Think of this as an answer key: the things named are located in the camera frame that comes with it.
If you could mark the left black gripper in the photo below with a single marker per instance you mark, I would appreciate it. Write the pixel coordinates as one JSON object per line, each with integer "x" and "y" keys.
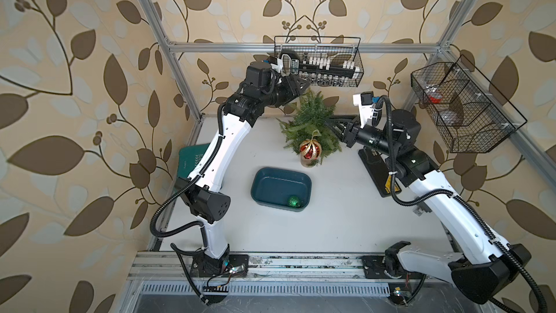
{"x": 289, "y": 88}

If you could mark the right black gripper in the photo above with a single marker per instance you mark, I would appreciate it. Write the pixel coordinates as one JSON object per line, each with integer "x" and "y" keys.
{"x": 350, "y": 131}

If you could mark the red gold striped ornament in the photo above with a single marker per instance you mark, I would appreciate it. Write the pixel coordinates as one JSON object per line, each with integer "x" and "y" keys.
{"x": 310, "y": 150}

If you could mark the green glitter ball ornament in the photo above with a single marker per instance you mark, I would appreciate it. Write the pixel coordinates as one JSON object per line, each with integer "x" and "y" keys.
{"x": 294, "y": 202}

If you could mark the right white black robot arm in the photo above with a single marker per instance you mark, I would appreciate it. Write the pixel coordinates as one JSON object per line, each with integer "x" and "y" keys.
{"x": 486, "y": 262}

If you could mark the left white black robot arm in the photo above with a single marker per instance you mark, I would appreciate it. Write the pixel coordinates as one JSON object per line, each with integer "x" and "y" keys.
{"x": 264, "y": 86}

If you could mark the small green christmas tree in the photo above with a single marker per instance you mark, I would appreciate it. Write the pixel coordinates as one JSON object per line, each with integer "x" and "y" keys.
{"x": 311, "y": 114}

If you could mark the socket set black holder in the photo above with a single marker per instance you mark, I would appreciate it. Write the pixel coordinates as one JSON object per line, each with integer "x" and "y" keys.
{"x": 319, "y": 64}

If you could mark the black flat device on table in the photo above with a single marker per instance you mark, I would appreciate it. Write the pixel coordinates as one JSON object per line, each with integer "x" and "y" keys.
{"x": 377, "y": 169}

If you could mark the red item in basket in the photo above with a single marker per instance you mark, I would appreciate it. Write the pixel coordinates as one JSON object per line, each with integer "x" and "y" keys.
{"x": 434, "y": 96}

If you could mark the teal plastic tray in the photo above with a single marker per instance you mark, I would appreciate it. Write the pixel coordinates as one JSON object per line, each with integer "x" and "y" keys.
{"x": 272, "y": 187}

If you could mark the green plastic tool case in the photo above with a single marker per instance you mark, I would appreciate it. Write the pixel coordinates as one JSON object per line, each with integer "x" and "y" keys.
{"x": 189, "y": 157}

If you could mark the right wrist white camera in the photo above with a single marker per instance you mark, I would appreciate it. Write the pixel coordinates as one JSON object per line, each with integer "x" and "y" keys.
{"x": 370, "y": 112}

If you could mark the wrist white camera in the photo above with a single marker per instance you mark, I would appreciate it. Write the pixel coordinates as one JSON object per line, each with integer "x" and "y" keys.
{"x": 370, "y": 112}
{"x": 279, "y": 66}

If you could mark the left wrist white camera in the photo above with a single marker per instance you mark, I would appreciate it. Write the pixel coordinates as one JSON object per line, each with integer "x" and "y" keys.
{"x": 279, "y": 66}

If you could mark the black wire basket back wall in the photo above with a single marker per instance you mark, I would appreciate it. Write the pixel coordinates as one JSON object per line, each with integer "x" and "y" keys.
{"x": 328, "y": 44}

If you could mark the black wire basket wall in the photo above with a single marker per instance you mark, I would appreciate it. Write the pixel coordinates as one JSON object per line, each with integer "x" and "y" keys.
{"x": 328, "y": 44}
{"x": 476, "y": 114}

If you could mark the black wire basket right wall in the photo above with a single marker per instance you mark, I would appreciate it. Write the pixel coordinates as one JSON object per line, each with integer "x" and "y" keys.
{"x": 476, "y": 114}

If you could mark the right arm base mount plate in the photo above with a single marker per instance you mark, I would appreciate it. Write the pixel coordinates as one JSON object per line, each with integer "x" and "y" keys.
{"x": 385, "y": 267}

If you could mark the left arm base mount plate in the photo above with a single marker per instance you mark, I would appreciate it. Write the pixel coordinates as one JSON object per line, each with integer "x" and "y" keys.
{"x": 204, "y": 266}

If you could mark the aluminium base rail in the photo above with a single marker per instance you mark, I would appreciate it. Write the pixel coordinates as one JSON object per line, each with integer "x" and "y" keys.
{"x": 285, "y": 282}

